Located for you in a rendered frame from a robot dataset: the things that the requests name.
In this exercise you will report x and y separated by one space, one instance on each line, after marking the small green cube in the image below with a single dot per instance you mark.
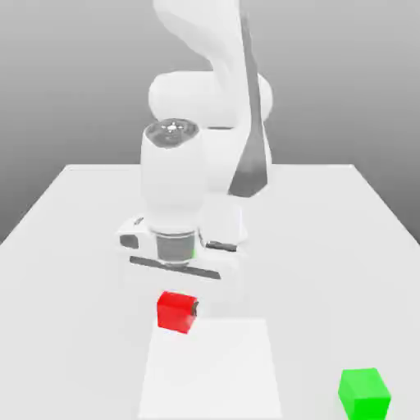
364 392

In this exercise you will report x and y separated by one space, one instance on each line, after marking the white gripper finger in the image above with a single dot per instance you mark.
195 308

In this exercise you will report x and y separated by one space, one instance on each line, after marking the small red cube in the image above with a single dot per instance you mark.
174 311

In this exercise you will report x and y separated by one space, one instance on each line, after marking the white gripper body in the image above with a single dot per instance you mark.
183 277

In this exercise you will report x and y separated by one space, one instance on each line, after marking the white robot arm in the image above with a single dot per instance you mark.
170 183

